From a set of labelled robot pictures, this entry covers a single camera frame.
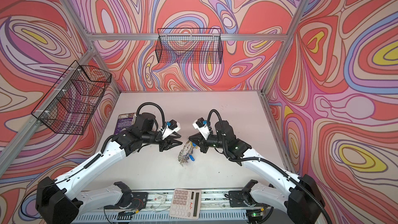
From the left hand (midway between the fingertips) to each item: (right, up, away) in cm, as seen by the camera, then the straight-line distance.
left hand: (182, 138), depth 72 cm
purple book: (-41, +6, +28) cm, 50 cm away
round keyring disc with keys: (+1, -9, +9) cm, 13 cm away
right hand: (+5, -2, +1) cm, 5 cm away
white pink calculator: (+2, -30, -1) cm, 30 cm away
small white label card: (-11, -29, +2) cm, 31 cm away
